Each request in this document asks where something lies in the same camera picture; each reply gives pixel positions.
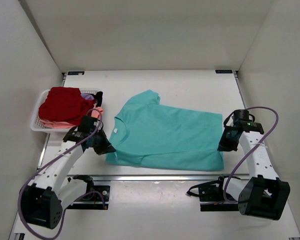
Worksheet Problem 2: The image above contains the teal t shirt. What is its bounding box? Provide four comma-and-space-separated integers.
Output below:
105, 90, 224, 172

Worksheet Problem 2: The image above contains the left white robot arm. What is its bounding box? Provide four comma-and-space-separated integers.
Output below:
17, 115, 116, 229

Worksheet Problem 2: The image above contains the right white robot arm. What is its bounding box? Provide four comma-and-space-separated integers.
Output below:
186, 109, 291, 221

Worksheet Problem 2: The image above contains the black garment in basket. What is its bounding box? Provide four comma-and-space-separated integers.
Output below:
93, 91, 103, 107

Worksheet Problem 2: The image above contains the red t shirt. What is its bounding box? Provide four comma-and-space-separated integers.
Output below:
38, 87, 96, 125

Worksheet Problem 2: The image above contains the white plastic laundry basket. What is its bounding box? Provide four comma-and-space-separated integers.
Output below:
30, 88, 99, 133

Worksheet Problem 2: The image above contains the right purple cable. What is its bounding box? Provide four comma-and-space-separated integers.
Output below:
200, 106, 280, 207

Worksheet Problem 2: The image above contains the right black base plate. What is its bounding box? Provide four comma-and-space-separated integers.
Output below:
198, 184, 241, 212

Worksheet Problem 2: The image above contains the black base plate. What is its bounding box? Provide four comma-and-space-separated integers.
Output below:
198, 184, 241, 212
66, 183, 111, 211

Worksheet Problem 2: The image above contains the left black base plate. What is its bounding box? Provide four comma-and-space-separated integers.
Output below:
66, 183, 111, 211

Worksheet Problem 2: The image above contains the aluminium rail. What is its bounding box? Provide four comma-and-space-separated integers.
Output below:
34, 174, 251, 183

